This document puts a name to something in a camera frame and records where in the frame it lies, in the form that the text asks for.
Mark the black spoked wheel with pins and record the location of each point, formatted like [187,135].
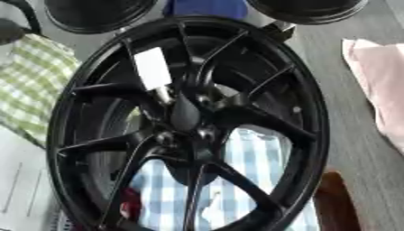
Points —
[252,114]

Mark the black round wheel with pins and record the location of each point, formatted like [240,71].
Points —
[308,10]
[97,15]

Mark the blue box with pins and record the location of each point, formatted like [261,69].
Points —
[207,7]

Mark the small black block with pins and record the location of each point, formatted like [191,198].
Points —
[279,29]

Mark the brown wooden chair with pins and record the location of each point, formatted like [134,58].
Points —
[336,204]

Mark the pink cloth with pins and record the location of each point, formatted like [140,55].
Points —
[381,87]

